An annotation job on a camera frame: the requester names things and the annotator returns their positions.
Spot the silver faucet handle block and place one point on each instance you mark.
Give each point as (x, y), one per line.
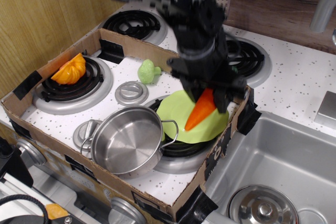
(326, 112)

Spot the silver centre stove knob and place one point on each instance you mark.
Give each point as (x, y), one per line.
(131, 93)

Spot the back left stove burner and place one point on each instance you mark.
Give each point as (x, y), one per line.
(138, 24)

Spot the silver faucet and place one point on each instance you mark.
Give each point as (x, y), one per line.
(322, 15)

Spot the silver stove knob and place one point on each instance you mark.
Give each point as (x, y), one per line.
(83, 134)
(131, 93)

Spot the green toy broccoli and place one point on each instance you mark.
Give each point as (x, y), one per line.
(147, 71)

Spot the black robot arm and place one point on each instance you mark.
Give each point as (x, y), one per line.
(203, 53)

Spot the light green plastic plate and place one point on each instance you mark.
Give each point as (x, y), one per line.
(178, 106)

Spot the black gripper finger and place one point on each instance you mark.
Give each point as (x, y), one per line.
(194, 87)
(224, 96)

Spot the orange tape piece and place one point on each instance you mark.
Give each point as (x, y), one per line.
(55, 211)

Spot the steel pot lid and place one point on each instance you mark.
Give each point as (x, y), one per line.
(261, 204)

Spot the black device at left edge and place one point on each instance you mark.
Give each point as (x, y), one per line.
(12, 163)

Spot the stainless steel pot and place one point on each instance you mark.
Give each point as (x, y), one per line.
(128, 143)

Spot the orange toy carrot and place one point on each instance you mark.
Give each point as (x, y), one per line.
(203, 108)

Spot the orange toy pumpkin slice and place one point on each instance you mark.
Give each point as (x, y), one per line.
(71, 71)

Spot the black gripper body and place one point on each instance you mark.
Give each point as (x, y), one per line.
(212, 67)

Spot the front left stove burner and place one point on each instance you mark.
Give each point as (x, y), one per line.
(64, 99)

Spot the silver sink basin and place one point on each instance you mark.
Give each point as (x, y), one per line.
(281, 154)

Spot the stove burner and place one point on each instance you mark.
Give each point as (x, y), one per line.
(250, 60)
(138, 24)
(179, 157)
(64, 99)

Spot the silver front stove knob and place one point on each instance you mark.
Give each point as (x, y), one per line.
(83, 134)

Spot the front right stove burner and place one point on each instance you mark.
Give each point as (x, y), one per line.
(179, 157)

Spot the silver oven knob left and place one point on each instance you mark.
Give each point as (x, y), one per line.
(30, 154)

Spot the silver oven knob right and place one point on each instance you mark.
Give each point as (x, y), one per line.
(123, 212)

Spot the back right stove burner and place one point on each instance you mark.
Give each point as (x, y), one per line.
(250, 60)

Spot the brown cardboard fence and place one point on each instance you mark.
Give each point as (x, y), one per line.
(163, 196)

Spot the silver oven knob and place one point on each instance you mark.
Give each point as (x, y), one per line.
(123, 212)
(30, 154)

